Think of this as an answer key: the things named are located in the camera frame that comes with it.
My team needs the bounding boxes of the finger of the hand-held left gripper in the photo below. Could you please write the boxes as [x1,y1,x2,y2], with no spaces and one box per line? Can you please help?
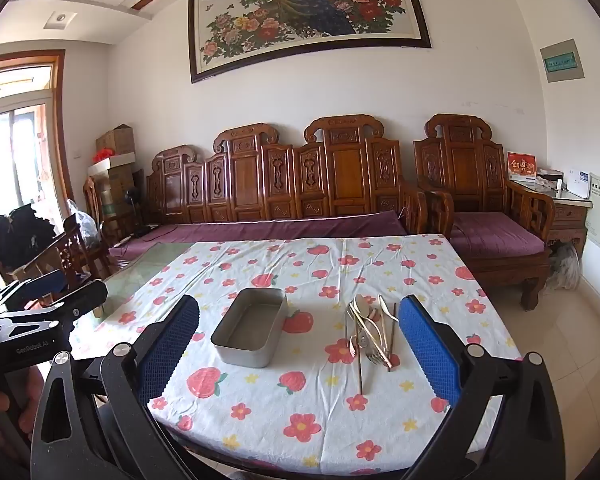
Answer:
[0,270,81,311]
[2,280,108,333]

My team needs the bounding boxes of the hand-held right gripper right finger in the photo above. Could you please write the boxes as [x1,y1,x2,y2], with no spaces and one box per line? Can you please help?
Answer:
[395,294,581,480]

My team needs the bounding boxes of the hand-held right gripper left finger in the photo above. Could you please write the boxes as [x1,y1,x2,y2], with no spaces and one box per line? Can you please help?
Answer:
[30,294,216,480]

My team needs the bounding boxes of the dark brown wooden chopstick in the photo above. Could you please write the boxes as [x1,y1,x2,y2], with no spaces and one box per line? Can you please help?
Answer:
[387,302,397,373]

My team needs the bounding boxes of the rectangular metal tray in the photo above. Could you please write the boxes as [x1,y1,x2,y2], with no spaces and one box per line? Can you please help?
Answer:
[210,287,288,370]

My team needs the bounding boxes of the large wooden spoon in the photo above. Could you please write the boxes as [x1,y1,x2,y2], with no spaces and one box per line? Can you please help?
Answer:
[354,294,388,351]

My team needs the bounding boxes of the wooden dining chair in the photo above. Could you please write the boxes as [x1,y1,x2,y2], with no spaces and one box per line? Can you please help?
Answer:
[10,212,111,286]

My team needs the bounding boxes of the metal fork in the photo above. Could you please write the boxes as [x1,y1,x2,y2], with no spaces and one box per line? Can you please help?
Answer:
[365,332,387,367]

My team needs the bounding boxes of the black cloth pile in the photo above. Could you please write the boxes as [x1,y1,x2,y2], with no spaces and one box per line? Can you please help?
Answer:
[0,204,56,271]

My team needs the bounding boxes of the crumpled plastic bag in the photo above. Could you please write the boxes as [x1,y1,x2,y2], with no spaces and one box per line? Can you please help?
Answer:
[67,199,101,246]

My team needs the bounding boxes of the carved wooden armchair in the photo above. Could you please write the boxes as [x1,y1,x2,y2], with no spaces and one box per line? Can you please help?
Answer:
[84,175,146,241]
[414,114,556,311]

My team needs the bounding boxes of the stack of cardboard boxes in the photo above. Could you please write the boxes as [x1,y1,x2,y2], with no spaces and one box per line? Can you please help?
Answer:
[100,165,141,221]

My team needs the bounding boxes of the purple armchair cushion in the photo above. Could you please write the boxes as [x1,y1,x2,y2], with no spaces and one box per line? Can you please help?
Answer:
[450,211,548,256]

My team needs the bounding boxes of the floral strawberry tablecloth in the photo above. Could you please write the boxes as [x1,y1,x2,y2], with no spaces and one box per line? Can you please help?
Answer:
[72,234,523,480]

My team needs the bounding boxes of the white box with red flowers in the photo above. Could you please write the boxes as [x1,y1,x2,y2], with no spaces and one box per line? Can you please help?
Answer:
[87,152,136,176]

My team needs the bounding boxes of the clear plastic bag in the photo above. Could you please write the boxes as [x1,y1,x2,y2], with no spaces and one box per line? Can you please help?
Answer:
[547,245,580,291]

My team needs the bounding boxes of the brown cardboard box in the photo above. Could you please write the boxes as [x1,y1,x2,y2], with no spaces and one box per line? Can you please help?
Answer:
[96,124,135,156]

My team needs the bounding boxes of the long purple sofa cushion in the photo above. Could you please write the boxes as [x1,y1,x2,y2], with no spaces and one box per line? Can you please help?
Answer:
[109,210,408,261]

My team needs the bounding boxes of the wooden framed glass door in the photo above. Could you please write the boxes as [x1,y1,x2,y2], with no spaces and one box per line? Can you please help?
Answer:
[0,50,76,211]

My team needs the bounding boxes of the carved wooden side table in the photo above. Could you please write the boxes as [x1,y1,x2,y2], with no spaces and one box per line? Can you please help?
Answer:
[545,180,593,261]

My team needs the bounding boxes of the carved wooden sofa bench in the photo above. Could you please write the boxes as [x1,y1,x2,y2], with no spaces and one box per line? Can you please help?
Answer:
[145,115,428,241]

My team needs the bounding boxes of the red gift box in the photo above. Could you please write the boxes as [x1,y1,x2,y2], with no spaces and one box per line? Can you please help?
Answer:
[506,152,537,182]

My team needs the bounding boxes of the white tabletop device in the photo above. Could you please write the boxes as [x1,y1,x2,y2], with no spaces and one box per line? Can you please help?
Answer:
[565,167,591,198]

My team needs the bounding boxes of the framed peacock flower painting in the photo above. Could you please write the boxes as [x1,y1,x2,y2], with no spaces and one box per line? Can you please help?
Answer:
[187,0,432,84]

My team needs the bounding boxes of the grey wall electrical box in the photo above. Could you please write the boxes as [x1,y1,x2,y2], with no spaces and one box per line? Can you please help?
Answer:
[539,38,586,82]

